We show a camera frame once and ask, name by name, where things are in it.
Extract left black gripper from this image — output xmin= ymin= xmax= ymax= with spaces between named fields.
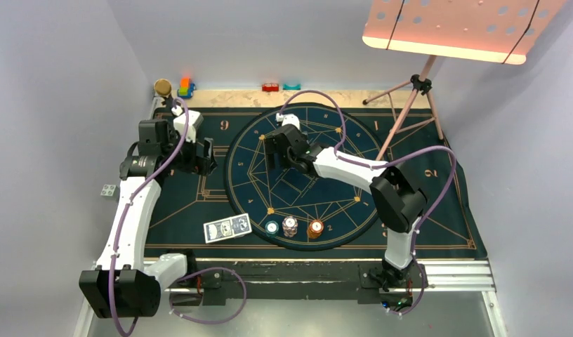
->
xmin=161 ymin=128 xmax=216 ymax=176

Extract pink blue poker chip stack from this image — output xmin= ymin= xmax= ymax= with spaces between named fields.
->
xmin=282 ymin=216 xmax=298 ymax=237

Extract teal poker chip stack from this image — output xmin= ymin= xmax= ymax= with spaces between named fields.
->
xmin=265 ymin=220 xmax=279 ymax=237

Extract orange poker chip stack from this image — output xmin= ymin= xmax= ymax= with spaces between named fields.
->
xmin=307 ymin=220 xmax=324 ymax=239

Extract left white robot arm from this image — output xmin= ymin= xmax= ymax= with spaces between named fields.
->
xmin=79 ymin=114 xmax=216 ymax=318

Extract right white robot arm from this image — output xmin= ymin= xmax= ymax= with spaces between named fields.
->
xmin=264 ymin=112 xmax=428 ymax=286

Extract teal toy block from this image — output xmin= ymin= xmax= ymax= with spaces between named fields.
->
xmin=282 ymin=82 xmax=301 ymax=91

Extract red toy block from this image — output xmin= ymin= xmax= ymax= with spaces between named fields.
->
xmin=261 ymin=82 xmax=280 ymax=92

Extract round blue poker mat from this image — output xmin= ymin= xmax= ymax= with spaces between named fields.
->
xmin=224 ymin=107 xmax=387 ymax=251

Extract orange green blue toy blocks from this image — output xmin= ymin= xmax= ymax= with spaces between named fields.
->
xmin=177 ymin=77 xmax=196 ymax=99

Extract blue playing card deck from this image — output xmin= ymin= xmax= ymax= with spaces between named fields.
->
xmin=203 ymin=213 xmax=252 ymax=244

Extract grey lego brick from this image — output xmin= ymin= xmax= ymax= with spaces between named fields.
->
xmin=100 ymin=184 xmax=119 ymax=201

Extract dark green rectangular poker mat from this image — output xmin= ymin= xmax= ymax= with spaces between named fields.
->
xmin=145 ymin=107 xmax=487 ymax=260

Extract pink music stand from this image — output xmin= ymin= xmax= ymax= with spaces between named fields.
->
xmin=362 ymin=0 xmax=565 ymax=159

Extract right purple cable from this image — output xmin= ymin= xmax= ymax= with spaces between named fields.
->
xmin=279 ymin=90 xmax=458 ymax=317

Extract purple cable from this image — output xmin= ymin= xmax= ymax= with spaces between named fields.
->
xmin=279 ymin=90 xmax=458 ymax=317
xmin=107 ymin=97 xmax=248 ymax=337

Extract black aluminium mounting rail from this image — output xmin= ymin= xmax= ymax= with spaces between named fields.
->
xmin=168 ymin=259 xmax=427 ymax=309

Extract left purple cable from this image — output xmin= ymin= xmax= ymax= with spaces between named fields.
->
xmin=107 ymin=97 xmax=248 ymax=337

